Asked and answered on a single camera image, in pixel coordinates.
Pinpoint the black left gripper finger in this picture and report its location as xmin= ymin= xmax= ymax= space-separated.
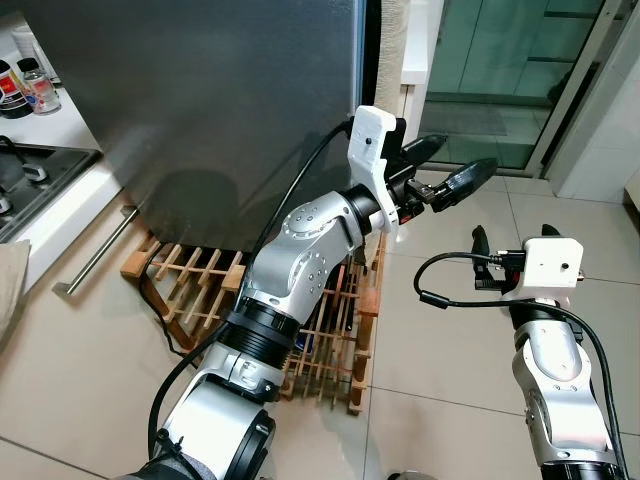
xmin=430 ymin=156 xmax=499 ymax=209
xmin=400 ymin=134 xmax=449 ymax=172

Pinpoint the silver fridge door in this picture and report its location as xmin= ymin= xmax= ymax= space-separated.
xmin=20 ymin=0 xmax=384 ymax=257

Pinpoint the glass sliding door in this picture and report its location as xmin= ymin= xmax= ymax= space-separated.
xmin=418 ymin=0 xmax=607 ymax=173

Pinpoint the beige curtain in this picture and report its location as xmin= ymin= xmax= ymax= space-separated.
xmin=375 ymin=0 xmax=412 ymax=93

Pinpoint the wooden wine rack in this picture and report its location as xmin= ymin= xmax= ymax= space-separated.
xmin=120 ymin=232 xmax=388 ymax=417

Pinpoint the steel gas stove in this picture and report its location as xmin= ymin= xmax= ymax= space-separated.
xmin=0 ymin=138 xmax=103 ymax=243

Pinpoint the clear bottle with red label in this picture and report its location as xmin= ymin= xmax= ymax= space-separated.
xmin=15 ymin=57 xmax=62 ymax=117

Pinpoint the white bottle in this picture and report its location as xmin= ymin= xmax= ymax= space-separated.
xmin=8 ymin=24 xmax=53 ymax=83

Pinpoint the black bottle with red label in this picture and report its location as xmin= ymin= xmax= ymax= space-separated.
xmin=0 ymin=60 xmax=32 ymax=121

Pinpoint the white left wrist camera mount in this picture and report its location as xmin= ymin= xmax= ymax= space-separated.
xmin=346 ymin=105 xmax=407 ymax=237

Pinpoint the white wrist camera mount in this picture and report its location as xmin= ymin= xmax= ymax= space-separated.
xmin=499 ymin=236 xmax=585 ymax=302
xmin=346 ymin=105 xmax=407 ymax=237

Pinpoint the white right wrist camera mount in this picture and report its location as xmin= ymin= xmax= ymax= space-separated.
xmin=499 ymin=236 xmax=585 ymax=302

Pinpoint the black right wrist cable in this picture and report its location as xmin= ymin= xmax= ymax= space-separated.
xmin=414 ymin=250 xmax=523 ymax=312

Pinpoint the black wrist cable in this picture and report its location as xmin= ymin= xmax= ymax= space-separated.
xmin=250 ymin=119 xmax=354 ymax=261
xmin=414 ymin=250 xmax=523 ymax=312

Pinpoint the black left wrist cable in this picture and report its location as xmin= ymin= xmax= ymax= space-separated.
xmin=250 ymin=119 xmax=354 ymax=261

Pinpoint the long steel drawer handle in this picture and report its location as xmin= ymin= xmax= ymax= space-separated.
xmin=52 ymin=204 xmax=142 ymax=299

